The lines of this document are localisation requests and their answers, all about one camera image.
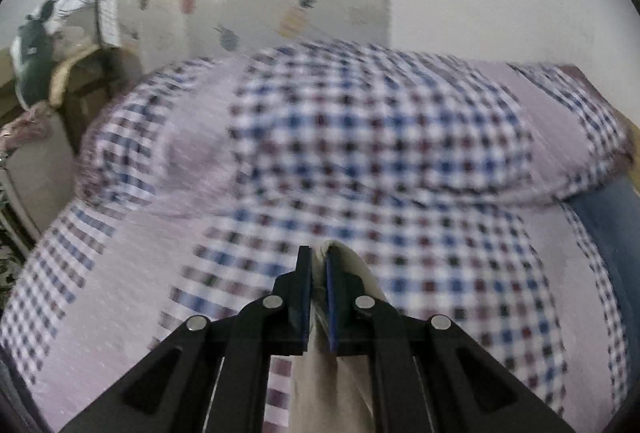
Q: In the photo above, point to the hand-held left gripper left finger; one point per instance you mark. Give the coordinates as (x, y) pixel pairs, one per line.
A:
(303, 298)

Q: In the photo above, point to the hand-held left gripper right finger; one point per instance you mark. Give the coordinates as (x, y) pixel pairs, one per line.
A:
(331, 303)

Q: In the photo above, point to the beige shirt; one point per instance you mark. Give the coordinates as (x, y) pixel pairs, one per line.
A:
(320, 388)

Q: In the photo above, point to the checked bed sheet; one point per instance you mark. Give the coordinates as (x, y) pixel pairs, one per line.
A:
(125, 288)

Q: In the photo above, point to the checked folded quilt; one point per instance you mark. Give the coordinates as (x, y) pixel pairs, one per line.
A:
(375, 128)

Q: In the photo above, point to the blue-grey plush blanket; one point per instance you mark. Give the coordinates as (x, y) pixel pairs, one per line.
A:
(610, 243)

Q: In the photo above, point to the grey storage cabinet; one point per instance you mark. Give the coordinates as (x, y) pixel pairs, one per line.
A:
(40, 183)

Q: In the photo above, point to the pink bag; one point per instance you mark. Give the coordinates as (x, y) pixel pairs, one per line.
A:
(27, 128)

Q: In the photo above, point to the yellow cloth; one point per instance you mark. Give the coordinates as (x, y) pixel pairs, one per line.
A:
(62, 75)

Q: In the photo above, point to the green plush toy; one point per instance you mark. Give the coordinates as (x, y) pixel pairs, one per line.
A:
(32, 58)

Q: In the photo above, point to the wooden bed frame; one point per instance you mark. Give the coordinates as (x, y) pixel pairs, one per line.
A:
(632, 153)

